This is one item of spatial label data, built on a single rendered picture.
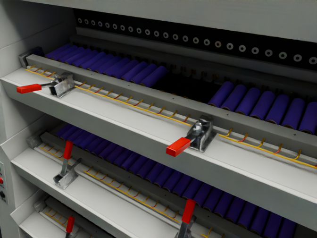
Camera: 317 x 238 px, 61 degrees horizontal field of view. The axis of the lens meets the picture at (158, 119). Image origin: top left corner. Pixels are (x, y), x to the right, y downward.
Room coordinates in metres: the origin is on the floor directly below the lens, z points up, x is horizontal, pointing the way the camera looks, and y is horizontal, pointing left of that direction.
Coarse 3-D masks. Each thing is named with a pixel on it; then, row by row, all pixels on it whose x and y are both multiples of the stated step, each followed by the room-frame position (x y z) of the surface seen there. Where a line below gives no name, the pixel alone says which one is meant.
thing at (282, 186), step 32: (64, 32) 0.64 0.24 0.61; (96, 32) 0.61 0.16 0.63; (0, 64) 0.51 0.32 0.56; (256, 64) 0.43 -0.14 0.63; (32, 96) 0.46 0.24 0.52; (64, 96) 0.43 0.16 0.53; (96, 96) 0.43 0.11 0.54; (96, 128) 0.39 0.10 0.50; (128, 128) 0.34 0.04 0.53; (160, 128) 0.34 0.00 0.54; (160, 160) 0.33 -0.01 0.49; (192, 160) 0.30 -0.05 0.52; (224, 160) 0.28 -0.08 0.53; (256, 160) 0.28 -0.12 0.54; (288, 160) 0.28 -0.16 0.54; (256, 192) 0.26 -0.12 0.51; (288, 192) 0.24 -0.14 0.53
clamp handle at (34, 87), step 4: (56, 80) 0.44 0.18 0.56; (36, 84) 0.41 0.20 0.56; (44, 84) 0.42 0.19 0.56; (48, 84) 0.42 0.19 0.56; (52, 84) 0.43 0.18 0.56; (56, 84) 0.43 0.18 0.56; (20, 88) 0.38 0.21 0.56; (24, 88) 0.38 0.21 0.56; (28, 88) 0.39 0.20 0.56; (32, 88) 0.39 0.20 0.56; (36, 88) 0.40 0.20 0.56; (40, 88) 0.40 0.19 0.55; (20, 92) 0.38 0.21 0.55; (24, 92) 0.38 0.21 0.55; (28, 92) 0.39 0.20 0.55
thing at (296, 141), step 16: (32, 64) 0.53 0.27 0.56; (48, 64) 0.50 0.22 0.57; (64, 64) 0.50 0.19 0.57; (80, 80) 0.46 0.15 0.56; (96, 80) 0.44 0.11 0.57; (112, 80) 0.43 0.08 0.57; (128, 96) 0.41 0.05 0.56; (144, 96) 0.39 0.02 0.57; (160, 96) 0.38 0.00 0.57; (176, 96) 0.38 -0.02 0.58; (176, 112) 0.36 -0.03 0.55; (192, 112) 0.35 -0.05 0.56; (208, 112) 0.34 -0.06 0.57; (224, 112) 0.33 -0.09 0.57; (224, 128) 0.33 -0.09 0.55; (240, 128) 0.31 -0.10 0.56; (256, 128) 0.30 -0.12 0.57; (272, 128) 0.30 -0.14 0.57; (288, 128) 0.30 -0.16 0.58; (288, 144) 0.29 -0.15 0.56; (304, 144) 0.28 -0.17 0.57
